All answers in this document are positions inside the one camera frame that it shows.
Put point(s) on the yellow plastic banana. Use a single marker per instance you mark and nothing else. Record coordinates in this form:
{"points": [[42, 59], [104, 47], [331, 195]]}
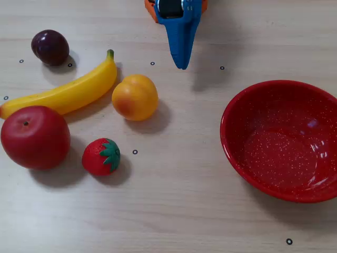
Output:
{"points": [[71, 93]]}

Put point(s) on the blue gripper black motor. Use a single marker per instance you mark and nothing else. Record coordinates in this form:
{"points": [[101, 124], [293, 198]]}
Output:
{"points": [[181, 26]]}

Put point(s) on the red plastic apple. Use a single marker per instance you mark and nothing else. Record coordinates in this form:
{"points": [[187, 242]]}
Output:
{"points": [[35, 138]]}

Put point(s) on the red plastic strawberry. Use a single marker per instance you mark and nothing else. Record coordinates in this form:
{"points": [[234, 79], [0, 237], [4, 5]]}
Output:
{"points": [[98, 158]]}

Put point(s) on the dark purple plastic plum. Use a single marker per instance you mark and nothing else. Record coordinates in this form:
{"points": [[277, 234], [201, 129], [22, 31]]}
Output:
{"points": [[50, 47]]}

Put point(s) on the orange yellow plastic peach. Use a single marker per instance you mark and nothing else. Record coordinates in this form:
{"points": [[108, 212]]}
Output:
{"points": [[135, 98]]}

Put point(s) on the red speckled bowl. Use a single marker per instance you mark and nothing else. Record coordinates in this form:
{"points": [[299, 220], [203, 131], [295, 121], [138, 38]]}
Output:
{"points": [[279, 147]]}

